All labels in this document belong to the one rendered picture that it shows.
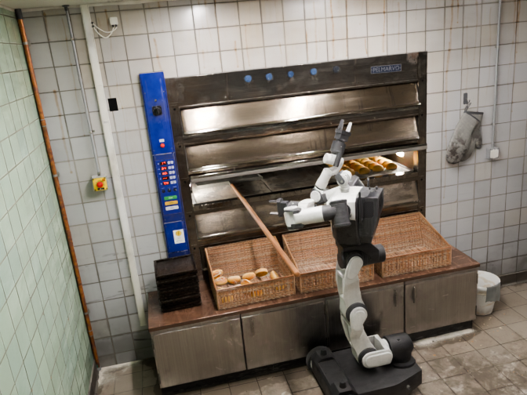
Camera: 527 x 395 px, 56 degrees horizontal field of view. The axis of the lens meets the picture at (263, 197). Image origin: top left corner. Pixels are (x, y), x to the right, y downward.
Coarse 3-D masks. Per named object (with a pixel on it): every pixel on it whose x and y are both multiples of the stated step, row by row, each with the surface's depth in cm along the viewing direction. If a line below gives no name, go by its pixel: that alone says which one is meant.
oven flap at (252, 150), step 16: (336, 128) 372; (352, 128) 374; (368, 128) 377; (384, 128) 379; (400, 128) 381; (416, 128) 384; (208, 144) 354; (224, 144) 356; (240, 144) 358; (256, 144) 360; (272, 144) 363; (288, 144) 365; (304, 144) 367; (320, 144) 369; (352, 144) 374; (368, 144) 374; (192, 160) 351; (208, 160) 353; (224, 160) 356; (240, 160) 358; (256, 160) 358
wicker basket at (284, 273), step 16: (256, 240) 377; (208, 256) 369; (224, 256) 372; (240, 256) 375; (256, 256) 377; (272, 256) 379; (208, 272) 370; (224, 272) 372; (288, 272) 353; (224, 288) 331; (240, 288) 333; (256, 288) 336; (272, 288) 339; (288, 288) 353; (224, 304) 334; (240, 304) 337
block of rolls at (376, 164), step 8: (352, 160) 428; (360, 160) 431; (368, 160) 422; (376, 160) 430; (384, 160) 423; (344, 168) 408; (352, 168) 419; (360, 168) 409; (368, 168) 403; (376, 168) 403; (392, 168) 406
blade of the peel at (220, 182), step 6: (252, 174) 431; (258, 174) 426; (210, 180) 424; (216, 180) 422; (222, 180) 420; (228, 180) 419; (234, 180) 409; (240, 180) 410; (246, 180) 411; (252, 180) 412; (198, 186) 403; (204, 186) 404; (210, 186) 405; (216, 186) 406
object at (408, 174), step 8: (376, 176) 392; (384, 176) 390; (392, 176) 391; (400, 176) 392; (408, 176) 394; (328, 184) 383; (336, 184) 382; (272, 192) 377; (280, 192) 375; (288, 192) 375; (296, 192) 376; (304, 192) 378; (224, 200) 369; (232, 200) 367; (240, 200) 368; (248, 200) 369; (256, 200) 371; (264, 200) 372; (200, 208) 363; (208, 208) 364
